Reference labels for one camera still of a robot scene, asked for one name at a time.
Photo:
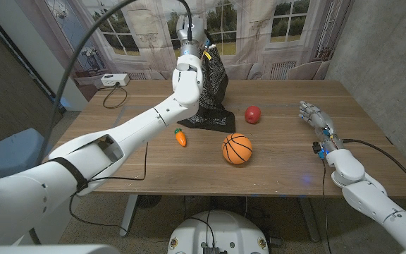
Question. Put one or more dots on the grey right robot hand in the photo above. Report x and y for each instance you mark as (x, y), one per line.
(317, 118)

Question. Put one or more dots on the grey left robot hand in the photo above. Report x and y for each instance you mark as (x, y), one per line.
(190, 31)

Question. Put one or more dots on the black paisley bandana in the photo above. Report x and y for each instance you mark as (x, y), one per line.
(215, 88)

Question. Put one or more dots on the red ball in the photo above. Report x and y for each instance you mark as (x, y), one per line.
(252, 114)

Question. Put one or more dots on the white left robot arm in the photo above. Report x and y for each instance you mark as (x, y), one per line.
(136, 127)

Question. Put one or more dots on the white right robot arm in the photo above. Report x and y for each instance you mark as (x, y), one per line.
(365, 194)

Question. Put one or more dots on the orange basketball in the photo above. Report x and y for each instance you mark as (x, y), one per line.
(237, 149)

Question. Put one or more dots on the orange toy carrot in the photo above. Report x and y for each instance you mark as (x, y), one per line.
(181, 138)

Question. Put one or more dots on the printed window backdrop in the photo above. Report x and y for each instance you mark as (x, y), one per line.
(146, 35)

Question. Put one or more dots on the white power strip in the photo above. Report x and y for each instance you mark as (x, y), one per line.
(115, 79)

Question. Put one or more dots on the grey table leg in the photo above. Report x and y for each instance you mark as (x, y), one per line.
(308, 218)
(128, 215)

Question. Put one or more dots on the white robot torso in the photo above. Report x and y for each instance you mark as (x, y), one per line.
(220, 229)

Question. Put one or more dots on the blue bin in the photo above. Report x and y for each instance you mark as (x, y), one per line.
(12, 155)

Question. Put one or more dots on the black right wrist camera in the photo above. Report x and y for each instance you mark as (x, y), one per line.
(319, 148)

